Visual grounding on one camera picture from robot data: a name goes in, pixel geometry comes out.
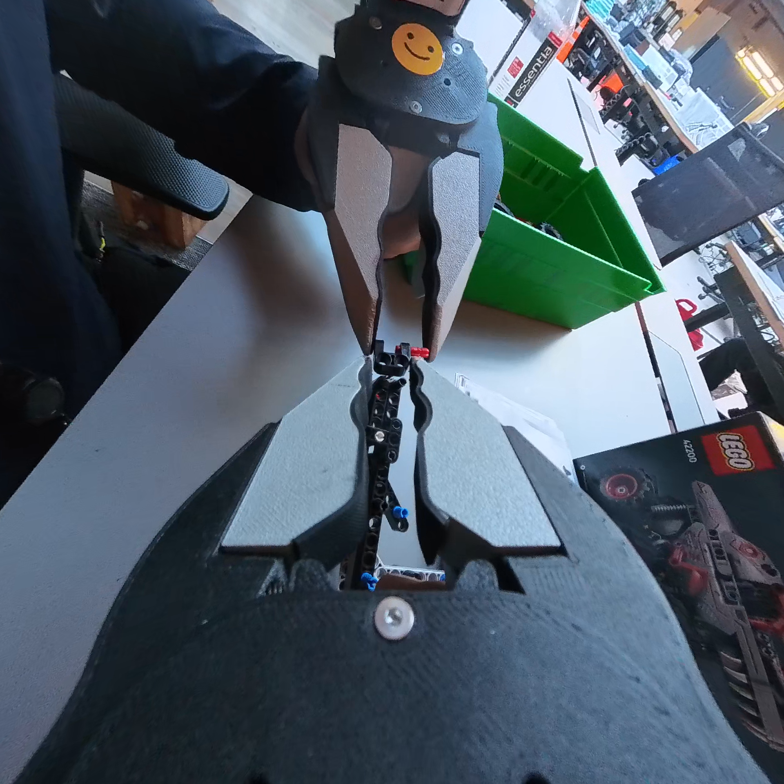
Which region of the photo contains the person's left hand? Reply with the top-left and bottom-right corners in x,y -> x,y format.
380,146 -> 432,259

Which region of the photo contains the lego instruction booklet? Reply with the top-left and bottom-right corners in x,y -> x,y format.
453,370 -> 575,486

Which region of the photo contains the black office chair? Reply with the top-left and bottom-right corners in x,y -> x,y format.
54,73 -> 231,221

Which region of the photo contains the black lego set box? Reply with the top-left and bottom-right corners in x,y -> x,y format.
572,412 -> 784,755

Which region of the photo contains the cluttered background workbench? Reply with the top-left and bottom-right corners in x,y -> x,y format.
563,0 -> 784,166

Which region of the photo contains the black bag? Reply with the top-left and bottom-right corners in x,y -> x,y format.
76,214 -> 192,351

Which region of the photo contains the person's left forearm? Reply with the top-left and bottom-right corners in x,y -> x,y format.
46,0 -> 321,213

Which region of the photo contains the black lego assembly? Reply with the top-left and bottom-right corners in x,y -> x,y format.
340,343 -> 446,592

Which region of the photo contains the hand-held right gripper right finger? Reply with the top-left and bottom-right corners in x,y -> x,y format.
409,360 -> 561,566

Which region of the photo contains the green plastic bin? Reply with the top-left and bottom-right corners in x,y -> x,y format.
401,92 -> 666,332

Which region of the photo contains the white cardboard box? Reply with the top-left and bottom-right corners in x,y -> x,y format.
487,12 -> 564,110

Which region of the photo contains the pile of loose lego parts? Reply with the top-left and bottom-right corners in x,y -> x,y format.
493,199 -> 592,246

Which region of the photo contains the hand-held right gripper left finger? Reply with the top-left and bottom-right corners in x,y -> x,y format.
220,356 -> 373,568

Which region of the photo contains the red object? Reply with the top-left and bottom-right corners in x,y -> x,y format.
675,298 -> 705,351

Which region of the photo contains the person's dark blue clothing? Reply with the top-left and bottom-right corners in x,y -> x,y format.
0,0 -> 123,510

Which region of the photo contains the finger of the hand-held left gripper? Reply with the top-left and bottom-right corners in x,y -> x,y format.
410,149 -> 484,365
325,122 -> 394,357

